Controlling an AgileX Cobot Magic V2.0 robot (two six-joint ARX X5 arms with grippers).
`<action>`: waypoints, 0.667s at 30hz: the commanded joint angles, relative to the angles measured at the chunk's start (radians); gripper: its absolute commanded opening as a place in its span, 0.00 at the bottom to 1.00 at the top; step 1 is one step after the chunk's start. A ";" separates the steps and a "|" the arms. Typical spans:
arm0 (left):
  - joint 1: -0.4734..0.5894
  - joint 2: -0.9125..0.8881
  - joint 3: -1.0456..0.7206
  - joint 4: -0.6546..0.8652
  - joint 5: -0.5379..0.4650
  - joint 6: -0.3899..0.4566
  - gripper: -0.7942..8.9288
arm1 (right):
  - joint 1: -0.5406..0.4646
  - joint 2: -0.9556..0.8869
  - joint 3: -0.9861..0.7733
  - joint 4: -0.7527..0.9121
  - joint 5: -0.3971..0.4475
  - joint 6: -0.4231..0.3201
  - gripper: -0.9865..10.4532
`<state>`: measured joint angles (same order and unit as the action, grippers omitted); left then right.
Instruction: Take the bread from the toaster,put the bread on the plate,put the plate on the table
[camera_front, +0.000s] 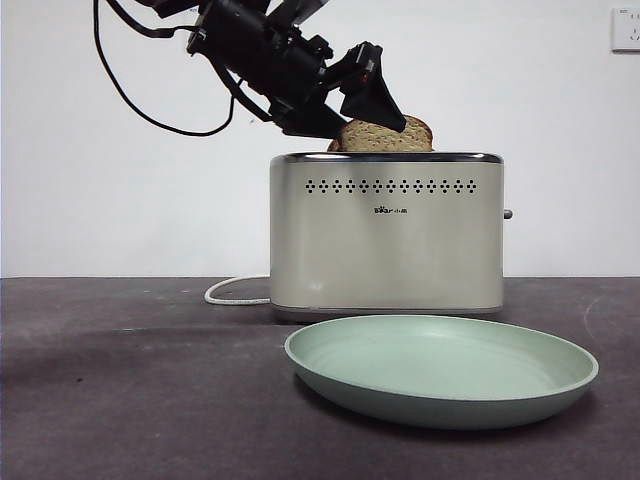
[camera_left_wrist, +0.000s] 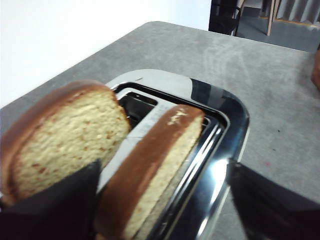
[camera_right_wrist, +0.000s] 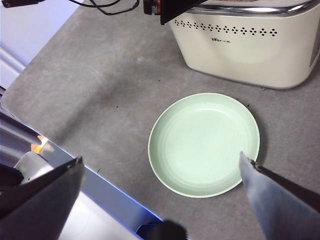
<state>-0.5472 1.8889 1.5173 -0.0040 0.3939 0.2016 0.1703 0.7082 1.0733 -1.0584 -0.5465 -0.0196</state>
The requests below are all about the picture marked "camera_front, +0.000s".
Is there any large toasted bread slice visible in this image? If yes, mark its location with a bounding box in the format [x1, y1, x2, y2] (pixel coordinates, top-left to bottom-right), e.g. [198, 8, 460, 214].
[335, 114, 434, 153]

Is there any pale green round plate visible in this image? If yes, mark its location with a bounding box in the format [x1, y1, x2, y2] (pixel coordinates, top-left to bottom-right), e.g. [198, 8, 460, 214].
[283, 314, 600, 431]

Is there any white wall socket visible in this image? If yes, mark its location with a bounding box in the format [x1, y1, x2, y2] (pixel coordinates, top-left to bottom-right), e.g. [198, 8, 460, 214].
[612, 7, 640, 54]

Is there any beige metal toaster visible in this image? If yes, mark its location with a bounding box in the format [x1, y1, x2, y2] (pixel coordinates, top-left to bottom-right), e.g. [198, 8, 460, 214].
[268, 150, 516, 325]

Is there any black flat arm cable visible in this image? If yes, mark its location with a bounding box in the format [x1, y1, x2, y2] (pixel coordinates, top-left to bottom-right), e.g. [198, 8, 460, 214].
[110, 0, 200, 41]

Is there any white toaster power cable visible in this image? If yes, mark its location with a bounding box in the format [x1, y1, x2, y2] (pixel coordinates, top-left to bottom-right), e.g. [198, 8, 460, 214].
[203, 276, 273, 307]

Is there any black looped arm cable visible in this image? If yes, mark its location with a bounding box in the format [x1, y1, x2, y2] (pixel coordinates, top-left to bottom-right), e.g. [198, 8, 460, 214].
[92, 0, 239, 138]

